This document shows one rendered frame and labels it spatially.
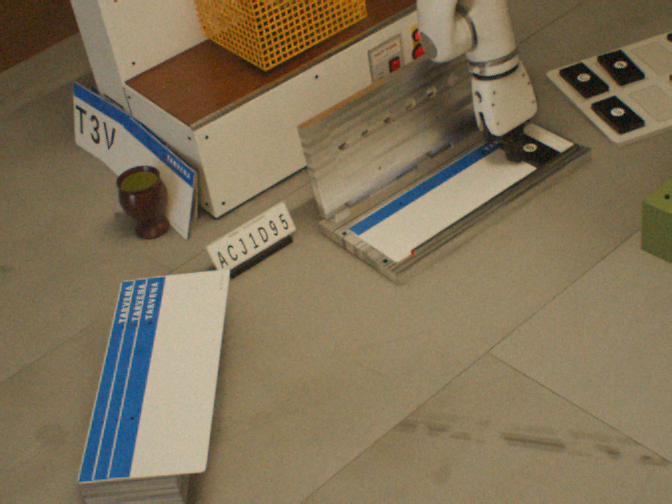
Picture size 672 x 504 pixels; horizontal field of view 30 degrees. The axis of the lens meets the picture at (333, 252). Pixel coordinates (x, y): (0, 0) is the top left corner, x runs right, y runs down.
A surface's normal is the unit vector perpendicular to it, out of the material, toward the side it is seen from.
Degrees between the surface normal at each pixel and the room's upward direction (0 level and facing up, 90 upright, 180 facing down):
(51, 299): 0
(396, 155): 83
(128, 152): 69
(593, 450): 0
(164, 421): 0
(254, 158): 90
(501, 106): 77
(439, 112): 83
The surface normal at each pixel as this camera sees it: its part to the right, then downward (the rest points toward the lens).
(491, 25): 0.36, 0.39
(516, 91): 0.58, 0.26
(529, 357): -0.14, -0.76
